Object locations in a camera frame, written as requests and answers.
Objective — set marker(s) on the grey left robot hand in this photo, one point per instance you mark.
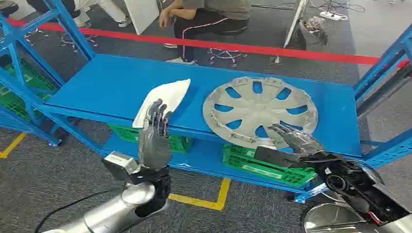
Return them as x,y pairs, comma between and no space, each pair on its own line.
154,148

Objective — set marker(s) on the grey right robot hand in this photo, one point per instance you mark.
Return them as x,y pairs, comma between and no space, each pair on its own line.
302,143

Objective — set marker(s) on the white cloth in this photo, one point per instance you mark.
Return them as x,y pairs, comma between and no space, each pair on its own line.
169,93

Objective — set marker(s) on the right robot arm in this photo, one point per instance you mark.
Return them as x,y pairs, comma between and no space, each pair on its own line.
354,189

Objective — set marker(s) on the green plastic crate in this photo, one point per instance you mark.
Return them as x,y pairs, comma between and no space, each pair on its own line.
181,144
257,167
19,96

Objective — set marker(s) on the silver wheel hubcap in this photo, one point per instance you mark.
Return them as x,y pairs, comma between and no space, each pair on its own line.
257,109

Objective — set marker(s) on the blue metal shelf rack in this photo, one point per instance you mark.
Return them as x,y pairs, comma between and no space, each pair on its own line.
112,86

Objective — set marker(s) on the grey bag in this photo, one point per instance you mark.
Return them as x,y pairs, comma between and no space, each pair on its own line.
312,33

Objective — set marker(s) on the red barrier tape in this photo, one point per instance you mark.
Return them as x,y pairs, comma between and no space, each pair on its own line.
206,43

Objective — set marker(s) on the black stool with chrome base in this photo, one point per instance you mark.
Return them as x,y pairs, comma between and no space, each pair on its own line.
227,53

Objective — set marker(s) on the white panel on stand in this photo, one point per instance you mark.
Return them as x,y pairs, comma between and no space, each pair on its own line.
296,19

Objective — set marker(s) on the chrome stool base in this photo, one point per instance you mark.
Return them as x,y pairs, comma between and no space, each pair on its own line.
35,33
78,41

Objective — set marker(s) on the white power strip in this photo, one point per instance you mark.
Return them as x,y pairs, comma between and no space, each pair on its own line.
333,15

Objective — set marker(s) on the white board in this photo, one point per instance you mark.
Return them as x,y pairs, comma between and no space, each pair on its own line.
141,14

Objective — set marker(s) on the seated person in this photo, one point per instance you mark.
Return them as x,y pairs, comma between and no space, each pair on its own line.
219,13

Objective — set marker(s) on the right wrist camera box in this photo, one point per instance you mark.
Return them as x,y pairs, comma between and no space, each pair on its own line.
276,157

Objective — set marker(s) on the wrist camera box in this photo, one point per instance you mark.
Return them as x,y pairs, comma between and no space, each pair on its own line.
120,167
276,157

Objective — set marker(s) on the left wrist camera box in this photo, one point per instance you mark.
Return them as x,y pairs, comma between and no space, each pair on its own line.
120,167

